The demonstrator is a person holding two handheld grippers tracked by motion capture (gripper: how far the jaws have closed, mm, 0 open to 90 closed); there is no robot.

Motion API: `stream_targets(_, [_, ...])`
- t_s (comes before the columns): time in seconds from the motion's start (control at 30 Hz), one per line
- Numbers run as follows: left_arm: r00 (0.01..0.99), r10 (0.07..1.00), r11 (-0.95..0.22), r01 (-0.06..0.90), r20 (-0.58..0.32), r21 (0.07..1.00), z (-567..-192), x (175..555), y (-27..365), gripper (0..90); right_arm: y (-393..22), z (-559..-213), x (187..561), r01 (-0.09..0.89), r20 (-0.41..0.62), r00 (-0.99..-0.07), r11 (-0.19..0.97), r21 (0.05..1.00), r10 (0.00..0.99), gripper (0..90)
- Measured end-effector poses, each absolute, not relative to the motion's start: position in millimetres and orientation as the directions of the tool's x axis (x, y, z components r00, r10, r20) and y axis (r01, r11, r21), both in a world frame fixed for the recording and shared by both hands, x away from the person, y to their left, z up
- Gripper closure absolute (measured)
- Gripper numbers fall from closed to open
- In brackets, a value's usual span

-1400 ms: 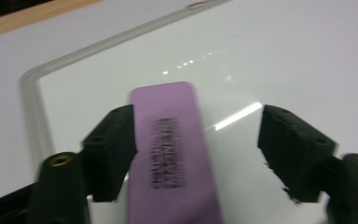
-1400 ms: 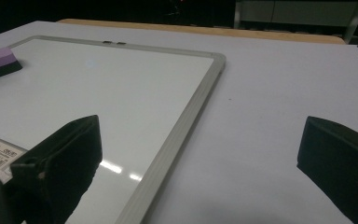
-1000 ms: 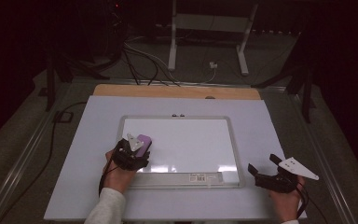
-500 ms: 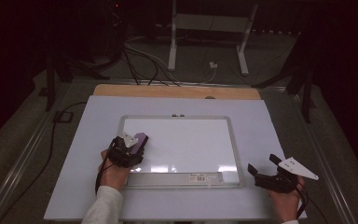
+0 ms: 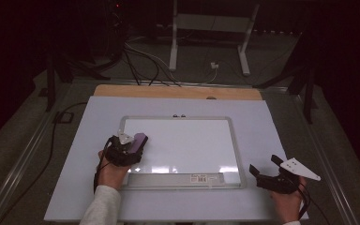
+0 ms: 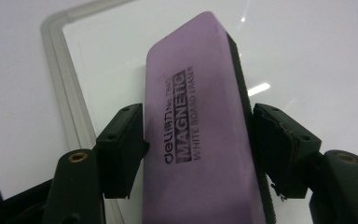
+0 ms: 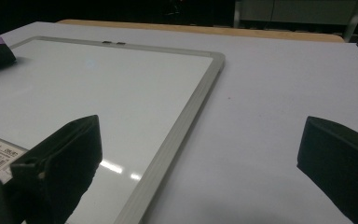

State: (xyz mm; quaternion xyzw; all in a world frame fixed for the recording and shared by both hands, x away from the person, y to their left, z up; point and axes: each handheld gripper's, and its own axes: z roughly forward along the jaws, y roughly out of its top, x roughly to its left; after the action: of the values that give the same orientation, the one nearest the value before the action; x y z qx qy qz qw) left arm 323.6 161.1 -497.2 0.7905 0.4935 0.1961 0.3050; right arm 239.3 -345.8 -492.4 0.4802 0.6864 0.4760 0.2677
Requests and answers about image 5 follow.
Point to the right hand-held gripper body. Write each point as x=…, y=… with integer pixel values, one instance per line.
x=279, y=184

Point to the white metal stand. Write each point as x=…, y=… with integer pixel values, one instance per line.
x=173, y=47

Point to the silver framed whiteboard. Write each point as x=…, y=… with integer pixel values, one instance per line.
x=184, y=146

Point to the aluminium rail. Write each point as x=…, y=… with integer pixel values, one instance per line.
x=18, y=162
x=328, y=162

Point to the black tripod stand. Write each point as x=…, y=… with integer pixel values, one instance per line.
x=50, y=87
x=307, y=93

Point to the person's left hand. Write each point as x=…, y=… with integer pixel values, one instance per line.
x=114, y=176

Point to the person's right hand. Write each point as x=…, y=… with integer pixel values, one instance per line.
x=287, y=206

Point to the dark equipment rack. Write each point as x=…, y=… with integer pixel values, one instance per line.
x=117, y=28

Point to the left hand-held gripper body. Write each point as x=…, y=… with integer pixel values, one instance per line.
x=122, y=153

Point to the small black square frame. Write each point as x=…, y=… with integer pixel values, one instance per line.
x=64, y=117

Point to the large white table sheet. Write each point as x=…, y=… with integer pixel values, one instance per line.
x=84, y=131

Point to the purple whiteboard eraser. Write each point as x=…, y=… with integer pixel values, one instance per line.
x=138, y=141

